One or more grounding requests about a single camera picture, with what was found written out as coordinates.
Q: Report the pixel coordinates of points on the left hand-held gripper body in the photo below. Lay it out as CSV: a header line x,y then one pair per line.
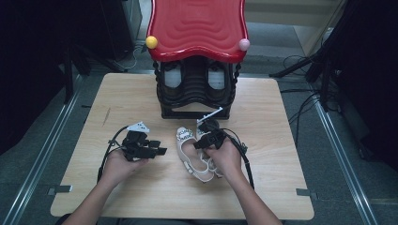
x,y
134,145

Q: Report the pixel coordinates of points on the metal floor rail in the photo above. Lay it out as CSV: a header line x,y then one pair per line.
x,y
347,162
40,162

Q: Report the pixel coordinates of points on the person's left hand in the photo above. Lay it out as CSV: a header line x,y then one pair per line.
x,y
117,167

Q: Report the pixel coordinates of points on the white slingback heeled shoe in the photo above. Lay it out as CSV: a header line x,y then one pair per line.
x,y
200,132
187,146

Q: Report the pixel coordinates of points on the black leather shoe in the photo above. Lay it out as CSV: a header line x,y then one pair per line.
x,y
216,77
173,78

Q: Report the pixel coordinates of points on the grey tape strip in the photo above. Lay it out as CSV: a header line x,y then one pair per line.
x,y
308,193
61,189

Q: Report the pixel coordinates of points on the red and black shoe rack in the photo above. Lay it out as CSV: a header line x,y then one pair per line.
x,y
197,28

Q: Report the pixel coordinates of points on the black metal stand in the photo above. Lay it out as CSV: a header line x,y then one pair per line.
x,y
68,78

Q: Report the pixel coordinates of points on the person's right hand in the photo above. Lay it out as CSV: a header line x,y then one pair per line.
x,y
226,159

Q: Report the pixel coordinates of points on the black tripod stand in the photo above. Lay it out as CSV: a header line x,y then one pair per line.
x,y
316,62

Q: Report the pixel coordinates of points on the dark curtain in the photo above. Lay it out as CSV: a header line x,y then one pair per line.
x,y
372,78
31,62

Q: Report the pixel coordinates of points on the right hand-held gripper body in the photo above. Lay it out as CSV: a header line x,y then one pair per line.
x,y
214,132

